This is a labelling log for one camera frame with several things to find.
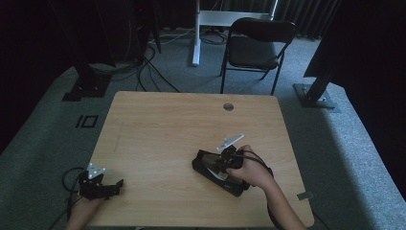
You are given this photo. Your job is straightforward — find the person's left hand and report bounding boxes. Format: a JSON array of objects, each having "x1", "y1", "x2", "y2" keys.
[{"x1": 68, "y1": 195, "x2": 103, "y2": 222}]

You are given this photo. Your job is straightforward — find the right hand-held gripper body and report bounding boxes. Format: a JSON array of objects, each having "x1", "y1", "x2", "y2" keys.
[{"x1": 215, "y1": 133, "x2": 246, "y2": 171}]

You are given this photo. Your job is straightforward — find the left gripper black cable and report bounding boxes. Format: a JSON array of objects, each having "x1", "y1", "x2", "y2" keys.
[{"x1": 47, "y1": 166, "x2": 86, "y2": 230}]

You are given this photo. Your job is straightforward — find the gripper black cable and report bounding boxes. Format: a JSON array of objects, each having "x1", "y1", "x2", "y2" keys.
[
  {"x1": 47, "y1": 166, "x2": 86, "y2": 230},
  {"x1": 239, "y1": 149, "x2": 282, "y2": 230}
]

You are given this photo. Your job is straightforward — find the grey tape piece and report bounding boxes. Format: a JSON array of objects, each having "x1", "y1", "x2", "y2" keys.
[{"x1": 296, "y1": 190, "x2": 315, "y2": 201}]

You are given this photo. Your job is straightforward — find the bundle of floor cables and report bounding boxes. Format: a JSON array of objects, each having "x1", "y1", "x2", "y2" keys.
[{"x1": 89, "y1": 18, "x2": 228, "y2": 94}]

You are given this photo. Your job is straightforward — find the black folding chair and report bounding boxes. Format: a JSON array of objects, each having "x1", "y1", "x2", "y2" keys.
[{"x1": 219, "y1": 16, "x2": 298, "y2": 96}]

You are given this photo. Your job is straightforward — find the white metal desk frame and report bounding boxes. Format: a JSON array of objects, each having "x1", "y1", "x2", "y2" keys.
[{"x1": 191, "y1": 0, "x2": 280, "y2": 67}]

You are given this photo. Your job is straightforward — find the black pencil case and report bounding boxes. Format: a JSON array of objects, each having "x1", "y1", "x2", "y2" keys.
[{"x1": 191, "y1": 149, "x2": 251, "y2": 197}]

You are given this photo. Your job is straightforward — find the black metal stand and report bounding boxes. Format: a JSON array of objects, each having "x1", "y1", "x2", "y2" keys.
[
  {"x1": 293, "y1": 60, "x2": 341, "y2": 113},
  {"x1": 47, "y1": 0, "x2": 113, "y2": 103}
]

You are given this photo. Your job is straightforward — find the person's right hand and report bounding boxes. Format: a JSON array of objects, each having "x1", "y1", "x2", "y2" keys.
[{"x1": 225, "y1": 144, "x2": 273, "y2": 190}]

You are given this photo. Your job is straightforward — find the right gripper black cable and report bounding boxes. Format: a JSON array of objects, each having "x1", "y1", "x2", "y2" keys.
[{"x1": 239, "y1": 149, "x2": 282, "y2": 230}]

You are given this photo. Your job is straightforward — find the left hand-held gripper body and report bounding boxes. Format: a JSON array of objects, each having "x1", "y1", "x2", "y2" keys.
[{"x1": 78, "y1": 162, "x2": 111, "y2": 201}]

